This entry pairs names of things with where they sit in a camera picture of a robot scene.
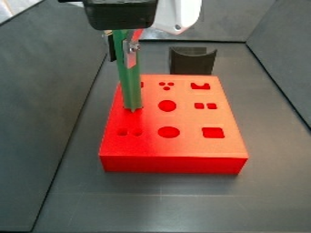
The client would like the black and white first gripper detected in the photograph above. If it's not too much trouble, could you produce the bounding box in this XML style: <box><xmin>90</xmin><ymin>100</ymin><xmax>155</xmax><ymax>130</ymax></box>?
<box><xmin>58</xmin><ymin>0</ymin><xmax>202</xmax><ymax>68</ymax></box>

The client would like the green star-profile bar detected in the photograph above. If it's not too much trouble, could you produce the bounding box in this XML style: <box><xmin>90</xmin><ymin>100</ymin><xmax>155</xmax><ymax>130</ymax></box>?
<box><xmin>114</xmin><ymin>29</ymin><xmax>142</xmax><ymax>112</ymax></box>

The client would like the black curved fixture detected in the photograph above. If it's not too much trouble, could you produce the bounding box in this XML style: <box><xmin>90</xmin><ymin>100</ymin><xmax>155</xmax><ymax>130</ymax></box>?
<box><xmin>170</xmin><ymin>46</ymin><xmax>218</xmax><ymax>76</ymax></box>

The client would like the red block with shaped holes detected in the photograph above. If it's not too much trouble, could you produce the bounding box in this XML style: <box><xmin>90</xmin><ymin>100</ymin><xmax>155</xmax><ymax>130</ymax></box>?
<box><xmin>100</xmin><ymin>75</ymin><xmax>250</xmax><ymax>175</ymax></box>

